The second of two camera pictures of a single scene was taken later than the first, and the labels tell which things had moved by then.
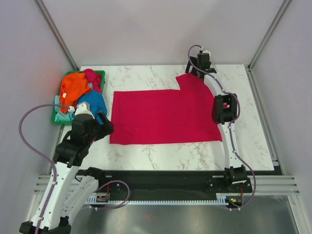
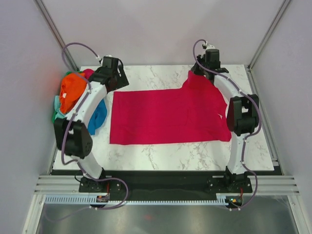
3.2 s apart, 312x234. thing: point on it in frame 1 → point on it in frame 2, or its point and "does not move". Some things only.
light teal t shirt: [58, 116] does not move
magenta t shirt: [185, 115] does not move
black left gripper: [107, 127] → [122, 81]
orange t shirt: [73, 87] does not move
